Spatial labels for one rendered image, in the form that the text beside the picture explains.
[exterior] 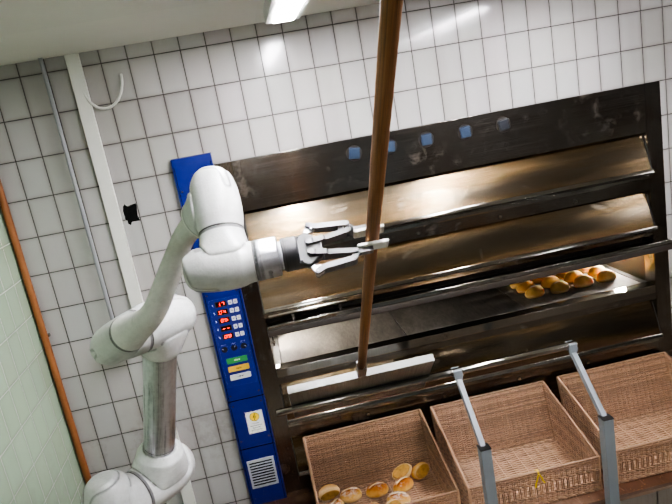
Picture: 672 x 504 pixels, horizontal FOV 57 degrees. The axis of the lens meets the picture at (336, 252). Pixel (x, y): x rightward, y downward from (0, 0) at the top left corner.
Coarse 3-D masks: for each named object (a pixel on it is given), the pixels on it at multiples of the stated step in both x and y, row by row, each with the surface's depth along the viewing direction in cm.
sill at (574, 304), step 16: (624, 288) 293; (640, 288) 290; (560, 304) 288; (576, 304) 287; (592, 304) 288; (480, 320) 286; (496, 320) 283; (512, 320) 284; (528, 320) 285; (416, 336) 281; (432, 336) 280; (448, 336) 281; (336, 352) 279; (352, 352) 276; (368, 352) 277; (384, 352) 278; (288, 368) 273; (304, 368) 274; (320, 368) 275
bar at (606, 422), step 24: (504, 360) 245; (576, 360) 246; (384, 384) 242; (408, 384) 241; (288, 408) 237; (312, 408) 238; (600, 408) 236; (480, 432) 232; (600, 432) 236; (480, 456) 228
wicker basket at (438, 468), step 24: (336, 432) 278; (360, 432) 280; (384, 432) 281; (408, 432) 283; (432, 432) 271; (312, 456) 277; (336, 456) 278; (384, 456) 280; (408, 456) 282; (432, 456) 275; (312, 480) 255; (336, 480) 278; (360, 480) 279; (384, 480) 280; (432, 480) 274
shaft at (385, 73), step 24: (384, 0) 81; (384, 24) 84; (384, 48) 88; (384, 72) 92; (384, 96) 96; (384, 120) 101; (384, 144) 107; (384, 168) 114; (360, 336) 192; (360, 360) 211
